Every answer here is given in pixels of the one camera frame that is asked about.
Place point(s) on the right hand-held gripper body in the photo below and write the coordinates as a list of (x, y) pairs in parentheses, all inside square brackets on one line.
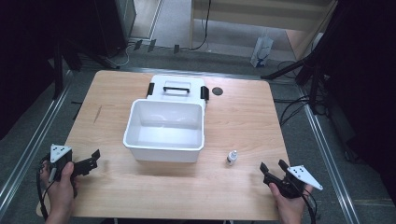
[(303, 177)]

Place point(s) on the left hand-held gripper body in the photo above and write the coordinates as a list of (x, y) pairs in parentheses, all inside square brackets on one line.
[(59, 152)]

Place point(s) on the small white dropper bottle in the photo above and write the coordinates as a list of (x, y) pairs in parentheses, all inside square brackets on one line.
[(231, 158)]

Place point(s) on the white plastic storage box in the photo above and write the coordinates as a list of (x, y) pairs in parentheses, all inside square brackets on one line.
[(168, 137)]

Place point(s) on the person's right hand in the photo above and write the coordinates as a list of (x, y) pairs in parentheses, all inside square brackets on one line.
[(291, 207)]

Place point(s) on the person's left hand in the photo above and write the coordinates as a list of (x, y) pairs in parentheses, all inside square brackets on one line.
[(60, 193)]

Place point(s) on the black tripod stand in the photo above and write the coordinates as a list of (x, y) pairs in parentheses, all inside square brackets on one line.
[(57, 68), (313, 77)]

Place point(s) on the black round table grommet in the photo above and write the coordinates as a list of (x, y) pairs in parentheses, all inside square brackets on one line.
[(217, 91)]

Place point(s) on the black tape piece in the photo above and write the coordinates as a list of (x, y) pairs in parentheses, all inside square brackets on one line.
[(138, 44), (176, 48), (152, 45)]

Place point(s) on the white paper bag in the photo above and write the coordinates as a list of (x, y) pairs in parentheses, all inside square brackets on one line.
[(261, 51)]

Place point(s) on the light wooden shelf unit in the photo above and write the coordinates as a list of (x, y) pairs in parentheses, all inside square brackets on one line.
[(258, 14)]

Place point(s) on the metal floor rail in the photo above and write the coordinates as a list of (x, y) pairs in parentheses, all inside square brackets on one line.
[(28, 149), (330, 155)]

